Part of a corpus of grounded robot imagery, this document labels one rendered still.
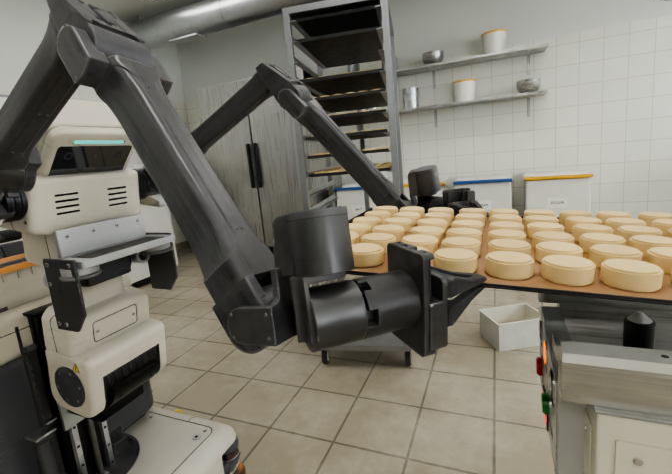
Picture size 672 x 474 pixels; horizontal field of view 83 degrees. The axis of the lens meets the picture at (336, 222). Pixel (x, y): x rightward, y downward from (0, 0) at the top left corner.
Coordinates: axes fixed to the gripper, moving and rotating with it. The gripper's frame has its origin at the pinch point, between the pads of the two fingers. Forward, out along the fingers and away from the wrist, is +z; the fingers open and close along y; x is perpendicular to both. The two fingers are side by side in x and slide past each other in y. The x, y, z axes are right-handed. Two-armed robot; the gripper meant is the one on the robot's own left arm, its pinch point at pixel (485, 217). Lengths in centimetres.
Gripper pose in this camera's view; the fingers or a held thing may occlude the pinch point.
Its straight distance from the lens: 81.4
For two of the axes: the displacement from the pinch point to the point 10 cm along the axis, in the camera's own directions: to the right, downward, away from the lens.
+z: 3.9, 1.5, -9.1
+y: 0.6, 9.8, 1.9
